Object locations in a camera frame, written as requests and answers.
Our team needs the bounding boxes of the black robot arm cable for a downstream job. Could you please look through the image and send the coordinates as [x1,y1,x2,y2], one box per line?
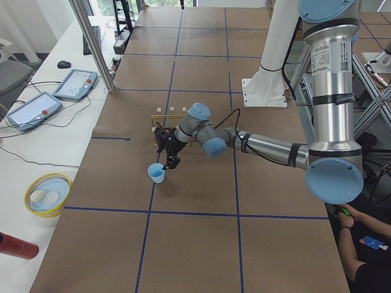
[213,108,242,131]

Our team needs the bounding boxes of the green handheld controller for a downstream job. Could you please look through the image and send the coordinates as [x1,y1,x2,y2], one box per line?
[334,205,351,217]

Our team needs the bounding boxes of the near blue teach pendant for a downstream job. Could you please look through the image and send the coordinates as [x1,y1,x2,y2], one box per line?
[5,92,62,131]

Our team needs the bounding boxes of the black computer mouse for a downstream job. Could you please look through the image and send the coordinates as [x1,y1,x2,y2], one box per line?
[57,60,71,69]

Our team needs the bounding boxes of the black keyboard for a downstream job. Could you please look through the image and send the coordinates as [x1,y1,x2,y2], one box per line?
[82,25,102,56]

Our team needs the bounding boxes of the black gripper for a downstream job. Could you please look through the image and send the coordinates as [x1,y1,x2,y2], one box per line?
[154,127,185,170]

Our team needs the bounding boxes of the blue teach pendant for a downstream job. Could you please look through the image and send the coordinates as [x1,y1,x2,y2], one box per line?
[5,92,62,131]
[53,69,98,101]

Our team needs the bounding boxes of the yellow rimmed blue bowl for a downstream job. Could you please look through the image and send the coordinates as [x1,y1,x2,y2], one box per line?
[24,173,73,219]

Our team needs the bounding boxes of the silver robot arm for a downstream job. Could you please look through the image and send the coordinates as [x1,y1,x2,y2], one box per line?
[155,1,364,204]

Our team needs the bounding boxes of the white round lid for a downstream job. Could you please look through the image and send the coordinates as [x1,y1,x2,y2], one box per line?
[45,191,60,205]

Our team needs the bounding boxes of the light blue plastic cup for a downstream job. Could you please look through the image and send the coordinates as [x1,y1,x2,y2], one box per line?
[147,162,165,184]

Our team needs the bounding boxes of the white round block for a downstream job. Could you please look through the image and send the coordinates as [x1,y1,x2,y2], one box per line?
[30,189,46,203]

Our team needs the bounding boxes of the far blue teach pendant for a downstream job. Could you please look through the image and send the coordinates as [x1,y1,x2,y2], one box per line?
[53,69,98,101]

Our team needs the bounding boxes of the seated operator person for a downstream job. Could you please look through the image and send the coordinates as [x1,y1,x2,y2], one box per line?
[337,204,390,292]

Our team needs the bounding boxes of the aluminium frame post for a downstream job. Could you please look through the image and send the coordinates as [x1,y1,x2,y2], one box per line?
[69,0,115,93]

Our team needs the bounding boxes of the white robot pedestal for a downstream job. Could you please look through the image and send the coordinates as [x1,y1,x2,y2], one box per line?
[242,0,299,107]

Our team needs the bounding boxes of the red cylindrical bottle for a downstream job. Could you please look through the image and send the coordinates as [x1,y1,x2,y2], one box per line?
[1,233,39,259]

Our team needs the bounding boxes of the gold wire cup holder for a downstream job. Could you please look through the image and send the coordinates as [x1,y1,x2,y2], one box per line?
[151,106,187,134]

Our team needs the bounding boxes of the grey office chair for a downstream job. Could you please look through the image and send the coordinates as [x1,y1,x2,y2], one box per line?
[0,38,34,110]

